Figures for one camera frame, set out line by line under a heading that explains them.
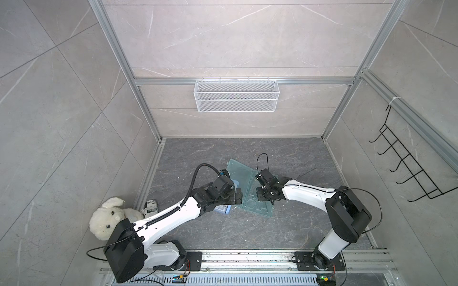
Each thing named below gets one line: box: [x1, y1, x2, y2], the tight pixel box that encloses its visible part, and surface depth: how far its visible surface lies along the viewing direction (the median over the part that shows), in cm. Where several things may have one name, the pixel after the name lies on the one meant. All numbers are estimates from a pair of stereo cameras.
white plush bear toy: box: [88, 197, 144, 241], surface depth 71 cm
